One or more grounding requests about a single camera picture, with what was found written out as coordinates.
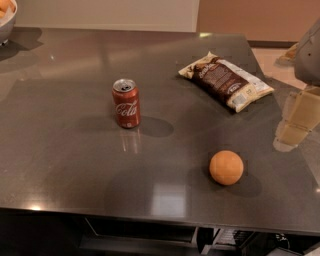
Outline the orange fruit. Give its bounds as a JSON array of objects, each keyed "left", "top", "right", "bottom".
[{"left": 209, "top": 150, "right": 244, "bottom": 185}]

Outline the dark drawer under counter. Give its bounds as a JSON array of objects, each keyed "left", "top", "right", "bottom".
[{"left": 80, "top": 217, "right": 196, "bottom": 254}]

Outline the brown white chip bag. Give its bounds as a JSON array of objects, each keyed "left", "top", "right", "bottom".
[{"left": 178, "top": 52, "right": 274, "bottom": 113}]

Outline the metal bowl with fruit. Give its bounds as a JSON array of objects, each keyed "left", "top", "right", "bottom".
[{"left": 0, "top": 0, "right": 18, "bottom": 46}]

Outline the red coke can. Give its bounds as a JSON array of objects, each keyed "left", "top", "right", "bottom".
[{"left": 112, "top": 79, "right": 141, "bottom": 129}]

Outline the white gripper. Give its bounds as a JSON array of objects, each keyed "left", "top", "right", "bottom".
[{"left": 273, "top": 19, "right": 320, "bottom": 152}]

